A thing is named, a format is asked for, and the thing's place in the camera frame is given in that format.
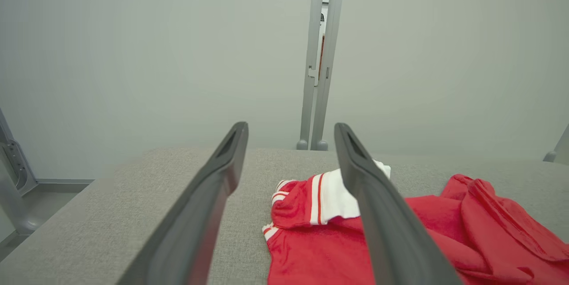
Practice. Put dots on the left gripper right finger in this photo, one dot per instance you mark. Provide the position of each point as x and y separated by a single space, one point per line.
391 231

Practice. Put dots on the red shorts white band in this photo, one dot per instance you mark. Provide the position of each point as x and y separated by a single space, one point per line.
311 254

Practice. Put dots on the grey metal bracket right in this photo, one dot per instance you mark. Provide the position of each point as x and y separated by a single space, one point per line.
560 151

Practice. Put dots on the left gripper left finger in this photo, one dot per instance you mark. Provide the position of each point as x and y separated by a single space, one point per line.
191 222

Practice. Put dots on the grey corner partition post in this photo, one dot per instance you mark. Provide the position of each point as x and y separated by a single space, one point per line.
18 174

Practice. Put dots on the grey metal partition post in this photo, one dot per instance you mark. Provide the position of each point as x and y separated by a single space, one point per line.
336 9
314 31

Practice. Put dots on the red sign behind partition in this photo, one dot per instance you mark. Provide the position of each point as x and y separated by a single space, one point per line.
321 54

